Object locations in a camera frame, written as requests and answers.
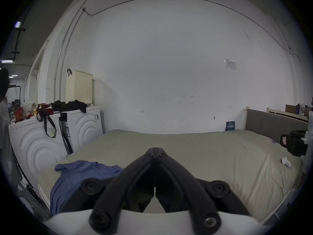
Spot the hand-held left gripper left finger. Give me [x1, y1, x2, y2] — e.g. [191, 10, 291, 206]
[59, 147, 157, 230]

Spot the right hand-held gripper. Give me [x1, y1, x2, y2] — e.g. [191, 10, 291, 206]
[280, 110, 313, 157]

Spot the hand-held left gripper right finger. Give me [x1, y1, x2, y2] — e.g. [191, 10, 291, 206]
[156, 147, 251, 232]

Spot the grey padded headboard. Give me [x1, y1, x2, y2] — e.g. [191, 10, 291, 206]
[245, 107, 310, 142]

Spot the bed with beige sheet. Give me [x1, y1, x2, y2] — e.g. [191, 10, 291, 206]
[38, 129, 304, 223]

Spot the dark blue shirt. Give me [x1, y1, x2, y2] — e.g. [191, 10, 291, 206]
[50, 160, 125, 216]

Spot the white washing machine with basket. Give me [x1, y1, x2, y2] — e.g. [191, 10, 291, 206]
[52, 68, 104, 155]

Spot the white washing machine with bags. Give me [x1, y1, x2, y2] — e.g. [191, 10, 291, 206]
[8, 101, 69, 195]

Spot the white paper wall notice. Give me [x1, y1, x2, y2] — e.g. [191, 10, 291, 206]
[224, 58, 237, 71]

